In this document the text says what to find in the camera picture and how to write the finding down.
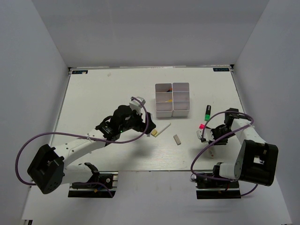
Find left white compartment organizer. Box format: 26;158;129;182
155;83;173;118

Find corner label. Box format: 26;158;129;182
72;70;88;75
213;67;230;72

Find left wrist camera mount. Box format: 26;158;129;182
129;97;146;113

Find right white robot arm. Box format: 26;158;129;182
209;108;278;187

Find long white yellow marker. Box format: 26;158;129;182
155;123;172;137

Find green black highlighter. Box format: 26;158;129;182
204;105;211;121

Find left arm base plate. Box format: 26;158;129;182
68;172;119;198

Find left corner label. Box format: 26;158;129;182
72;70;88;75

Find white compartment organizer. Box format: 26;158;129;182
172;82;190;117
155;83;173;118

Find grey white eraser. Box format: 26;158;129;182
173;135;181;145

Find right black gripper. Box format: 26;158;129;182
208;126;236;146

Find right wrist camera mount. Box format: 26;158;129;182
196;129;214;143

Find yellow eraser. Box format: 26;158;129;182
151;129;158;136

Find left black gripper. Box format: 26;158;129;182
120;107;156;135

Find right corner label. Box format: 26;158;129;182
213;67;230;72

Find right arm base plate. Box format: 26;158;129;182
195;178;241;200

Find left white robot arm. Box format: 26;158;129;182
27;105;156;194

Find right white compartment organizer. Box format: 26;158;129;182
172;82;190;117

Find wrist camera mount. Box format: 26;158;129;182
196;129;214;143
129;97;146;113

